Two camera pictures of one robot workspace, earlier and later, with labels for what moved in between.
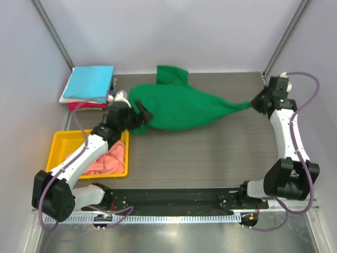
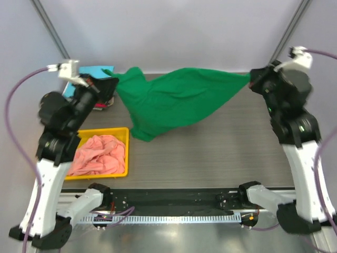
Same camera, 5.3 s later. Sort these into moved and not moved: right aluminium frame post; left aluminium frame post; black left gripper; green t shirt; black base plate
Moved: black left gripper; green t shirt
Not moved: black base plate; right aluminium frame post; left aluminium frame post
